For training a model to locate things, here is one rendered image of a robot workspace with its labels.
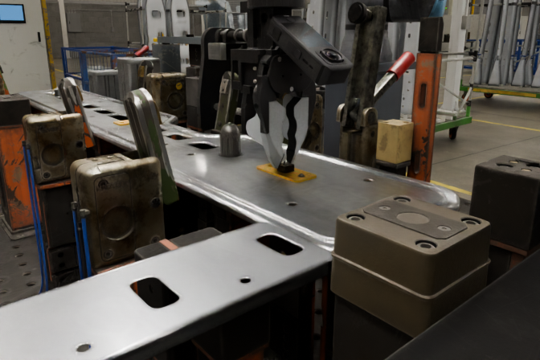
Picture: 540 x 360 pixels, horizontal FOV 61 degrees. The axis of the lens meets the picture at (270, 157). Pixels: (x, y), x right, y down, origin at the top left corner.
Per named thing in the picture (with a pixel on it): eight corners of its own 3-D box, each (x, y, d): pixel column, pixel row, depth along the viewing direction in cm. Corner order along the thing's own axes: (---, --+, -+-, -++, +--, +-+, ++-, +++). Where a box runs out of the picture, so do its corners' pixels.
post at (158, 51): (158, 173, 161) (149, 44, 149) (177, 169, 166) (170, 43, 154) (169, 179, 155) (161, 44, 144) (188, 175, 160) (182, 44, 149)
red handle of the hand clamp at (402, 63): (340, 110, 69) (397, 49, 75) (345, 121, 70) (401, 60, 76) (362, 114, 66) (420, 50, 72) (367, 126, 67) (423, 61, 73)
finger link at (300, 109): (282, 153, 67) (278, 90, 64) (311, 161, 63) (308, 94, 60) (265, 158, 65) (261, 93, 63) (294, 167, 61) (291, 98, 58)
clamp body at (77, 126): (33, 293, 88) (6, 113, 79) (97, 272, 96) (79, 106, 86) (47, 316, 81) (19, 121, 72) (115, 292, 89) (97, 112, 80)
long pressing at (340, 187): (-1, 96, 141) (-2, 92, 141) (75, 91, 155) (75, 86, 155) (340, 268, 39) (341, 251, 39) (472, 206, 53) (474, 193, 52)
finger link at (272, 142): (255, 160, 64) (259, 93, 62) (284, 169, 60) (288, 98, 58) (237, 162, 62) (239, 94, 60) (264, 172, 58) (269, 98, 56)
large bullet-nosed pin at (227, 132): (216, 164, 71) (214, 121, 69) (233, 160, 73) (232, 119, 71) (228, 168, 69) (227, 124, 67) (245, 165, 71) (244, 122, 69)
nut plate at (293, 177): (254, 168, 63) (254, 160, 63) (276, 163, 65) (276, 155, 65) (296, 183, 57) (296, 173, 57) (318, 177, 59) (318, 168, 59)
